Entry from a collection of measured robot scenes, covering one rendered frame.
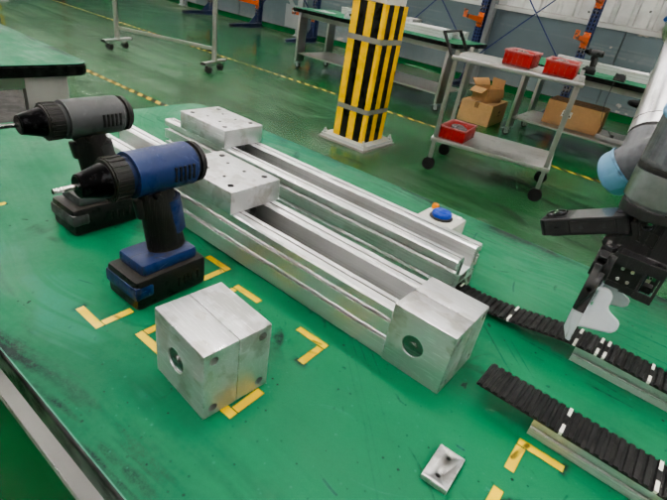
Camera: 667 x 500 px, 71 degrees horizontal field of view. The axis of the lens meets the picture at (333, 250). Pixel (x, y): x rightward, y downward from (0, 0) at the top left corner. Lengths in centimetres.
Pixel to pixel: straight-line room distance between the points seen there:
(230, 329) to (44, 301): 32
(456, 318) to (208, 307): 31
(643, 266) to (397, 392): 35
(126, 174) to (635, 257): 65
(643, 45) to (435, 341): 780
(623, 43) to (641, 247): 764
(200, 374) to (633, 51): 803
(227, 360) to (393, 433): 21
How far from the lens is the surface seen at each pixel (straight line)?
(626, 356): 82
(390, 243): 82
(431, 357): 62
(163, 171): 64
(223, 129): 107
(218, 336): 52
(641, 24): 830
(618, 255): 71
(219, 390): 55
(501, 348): 77
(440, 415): 63
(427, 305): 63
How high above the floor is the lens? 122
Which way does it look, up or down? 30 degrees down
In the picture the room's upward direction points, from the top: 10 degrees clockwise
